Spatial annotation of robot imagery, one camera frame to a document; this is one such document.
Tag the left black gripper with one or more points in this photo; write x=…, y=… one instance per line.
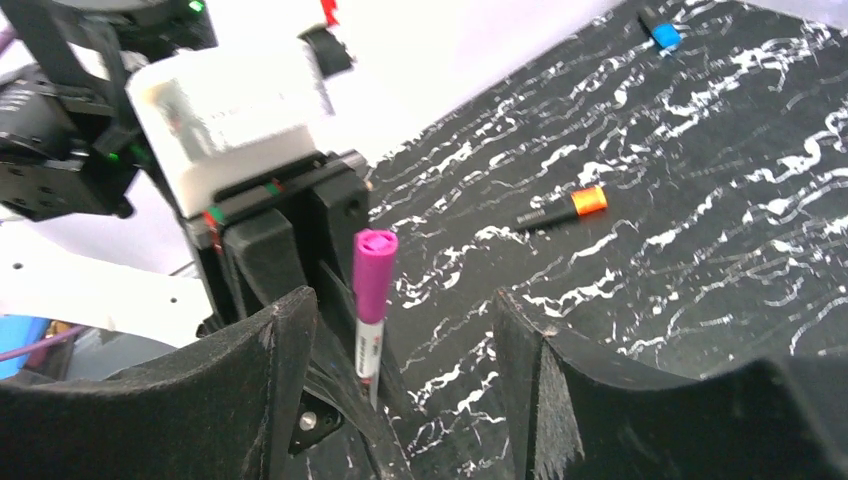
x=295, y=226

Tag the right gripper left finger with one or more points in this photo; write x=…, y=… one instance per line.
x=223, y=407

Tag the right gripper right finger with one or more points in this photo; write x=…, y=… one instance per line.
x=578, y=410

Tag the magenta pen cap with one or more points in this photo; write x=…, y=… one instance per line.
x=373, y=263

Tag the orange black highlighter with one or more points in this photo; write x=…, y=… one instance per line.
x=579, y=203

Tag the white marker pen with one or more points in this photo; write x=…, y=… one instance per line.
x=368, y=357

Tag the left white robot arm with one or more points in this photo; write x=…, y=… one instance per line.
x=71, y=143

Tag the blue capped black marker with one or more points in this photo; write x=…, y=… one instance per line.
x=662, y=31

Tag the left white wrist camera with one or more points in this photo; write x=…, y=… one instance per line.
x=217, y=117

